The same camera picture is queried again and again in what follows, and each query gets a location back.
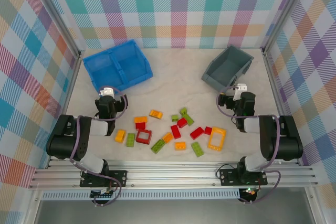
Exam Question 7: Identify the aluminium mounting rail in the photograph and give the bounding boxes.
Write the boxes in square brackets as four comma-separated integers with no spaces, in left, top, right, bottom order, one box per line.
[28,158,320,191]

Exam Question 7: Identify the small black circuit board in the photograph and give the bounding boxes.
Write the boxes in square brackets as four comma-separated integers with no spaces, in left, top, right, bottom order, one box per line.
[239,187,258,199]
[90,188,117,200]

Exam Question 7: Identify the aluminium side rail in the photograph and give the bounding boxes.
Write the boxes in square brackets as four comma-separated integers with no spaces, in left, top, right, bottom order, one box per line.
[47,50,83,169]
[261,48,302,166]

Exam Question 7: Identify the red lego window frame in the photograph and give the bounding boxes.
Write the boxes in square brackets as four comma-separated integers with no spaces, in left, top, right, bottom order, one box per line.
[135,129,153,145]

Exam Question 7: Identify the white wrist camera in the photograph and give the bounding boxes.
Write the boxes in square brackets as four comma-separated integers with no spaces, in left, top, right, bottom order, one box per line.
[99,87,116,97]
[234,83,248,101]

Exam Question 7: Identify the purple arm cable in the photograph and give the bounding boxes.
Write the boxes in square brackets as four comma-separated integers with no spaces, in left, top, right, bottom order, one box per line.
[216,86,281,205]
[69,87,129,206]

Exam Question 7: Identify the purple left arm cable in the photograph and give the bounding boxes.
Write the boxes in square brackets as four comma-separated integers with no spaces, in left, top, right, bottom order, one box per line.
[69,87,129,206]

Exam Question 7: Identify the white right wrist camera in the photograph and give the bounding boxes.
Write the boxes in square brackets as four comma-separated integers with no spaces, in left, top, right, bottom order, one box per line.
[234,83,248,101]

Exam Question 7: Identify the orange lego window frame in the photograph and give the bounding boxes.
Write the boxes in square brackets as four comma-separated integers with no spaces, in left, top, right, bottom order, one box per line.
[207,126,227,152]

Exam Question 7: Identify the grey plastic bin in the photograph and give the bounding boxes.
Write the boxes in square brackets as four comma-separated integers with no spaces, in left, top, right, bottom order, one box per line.
[201,45,255,90]

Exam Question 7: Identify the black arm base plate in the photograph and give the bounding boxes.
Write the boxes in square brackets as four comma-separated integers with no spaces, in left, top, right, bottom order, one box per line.
[79,169,128,188]
[219,168,269,186]

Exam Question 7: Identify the blue divided plastic bin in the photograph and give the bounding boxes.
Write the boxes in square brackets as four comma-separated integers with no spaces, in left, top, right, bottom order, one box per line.
[82,39,154,91]

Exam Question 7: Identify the white slotted cable duct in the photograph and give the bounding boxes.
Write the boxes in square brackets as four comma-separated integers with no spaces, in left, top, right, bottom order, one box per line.
[41,190,241,201]

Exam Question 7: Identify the aluminium frame post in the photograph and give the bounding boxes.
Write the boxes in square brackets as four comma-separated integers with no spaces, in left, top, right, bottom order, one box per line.
[260,0,315,53]
[25,0,87,57]

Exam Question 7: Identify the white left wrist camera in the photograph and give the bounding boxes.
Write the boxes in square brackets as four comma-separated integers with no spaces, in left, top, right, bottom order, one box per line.
[99,87,116,97]

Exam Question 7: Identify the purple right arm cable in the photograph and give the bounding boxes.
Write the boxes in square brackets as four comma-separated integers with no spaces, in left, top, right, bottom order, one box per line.
[216,86,281,205]

